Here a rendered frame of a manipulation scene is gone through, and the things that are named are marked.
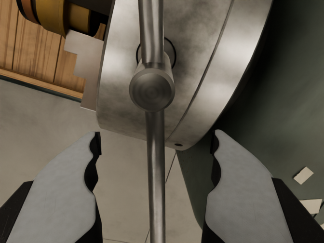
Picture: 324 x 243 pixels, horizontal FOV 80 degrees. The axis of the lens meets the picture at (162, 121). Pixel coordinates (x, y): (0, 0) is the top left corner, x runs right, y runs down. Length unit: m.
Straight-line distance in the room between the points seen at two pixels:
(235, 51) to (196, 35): 0.04
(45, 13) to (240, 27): 0.24
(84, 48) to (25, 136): 1.49
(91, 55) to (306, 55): 0.26
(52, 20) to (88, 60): 0.06
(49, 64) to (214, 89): 0.46
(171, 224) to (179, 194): 0.34
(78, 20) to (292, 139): 0.29
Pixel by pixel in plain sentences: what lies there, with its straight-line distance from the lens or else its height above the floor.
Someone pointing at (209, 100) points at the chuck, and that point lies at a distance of 0.19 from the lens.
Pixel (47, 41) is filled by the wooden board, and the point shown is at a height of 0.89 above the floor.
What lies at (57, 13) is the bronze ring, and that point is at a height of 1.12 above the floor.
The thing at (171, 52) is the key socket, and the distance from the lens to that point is 0.18.
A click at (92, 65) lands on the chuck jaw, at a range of 0.32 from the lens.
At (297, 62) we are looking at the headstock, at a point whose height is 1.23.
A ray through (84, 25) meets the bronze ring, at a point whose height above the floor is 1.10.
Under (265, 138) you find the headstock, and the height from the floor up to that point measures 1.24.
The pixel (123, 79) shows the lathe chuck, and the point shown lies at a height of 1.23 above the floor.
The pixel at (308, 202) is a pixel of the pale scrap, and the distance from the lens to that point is 0.26.
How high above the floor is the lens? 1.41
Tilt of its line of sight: 72 degrees down
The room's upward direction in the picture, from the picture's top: 168 degrees clockwise
